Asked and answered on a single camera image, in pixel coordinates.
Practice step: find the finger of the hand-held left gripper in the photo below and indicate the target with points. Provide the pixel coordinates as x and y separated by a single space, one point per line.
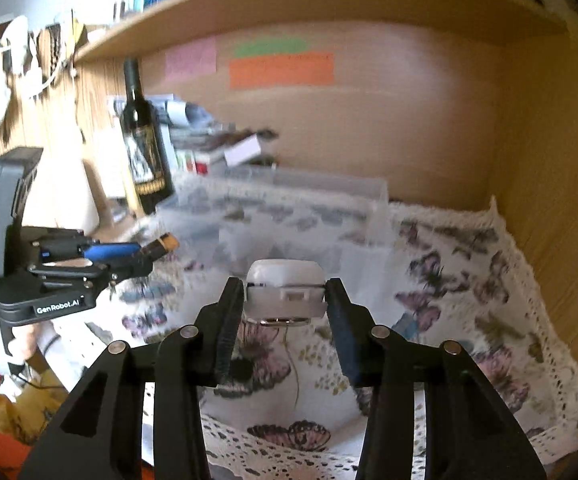
104 255

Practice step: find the orange paper note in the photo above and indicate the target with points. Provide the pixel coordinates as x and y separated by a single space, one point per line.
282 71

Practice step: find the butterfly print lace cloth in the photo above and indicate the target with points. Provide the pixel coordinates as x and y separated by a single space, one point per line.
419 340

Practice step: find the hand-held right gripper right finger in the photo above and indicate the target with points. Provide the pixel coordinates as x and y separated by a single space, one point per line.
345 340

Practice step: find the small white box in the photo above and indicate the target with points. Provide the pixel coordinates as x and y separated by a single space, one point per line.
242 152

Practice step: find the green paper note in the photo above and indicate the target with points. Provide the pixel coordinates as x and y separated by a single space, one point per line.
269 47

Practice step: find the stack of papers and boxes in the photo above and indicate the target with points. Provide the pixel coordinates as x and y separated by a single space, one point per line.
204 135

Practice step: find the yellow patterned cloth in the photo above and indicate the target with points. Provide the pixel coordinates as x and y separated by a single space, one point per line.
19 415

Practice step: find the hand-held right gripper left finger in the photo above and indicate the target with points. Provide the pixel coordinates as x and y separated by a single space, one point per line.
229 330

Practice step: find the clear plastic organizer box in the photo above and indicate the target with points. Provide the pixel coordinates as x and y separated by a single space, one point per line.
274 220

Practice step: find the pink paper note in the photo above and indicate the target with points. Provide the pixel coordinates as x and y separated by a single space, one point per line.
191 60

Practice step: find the dark wine bottle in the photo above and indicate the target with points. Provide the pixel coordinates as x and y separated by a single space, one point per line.
142 150

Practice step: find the white plastic case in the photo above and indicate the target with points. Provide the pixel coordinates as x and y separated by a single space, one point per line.
286 291

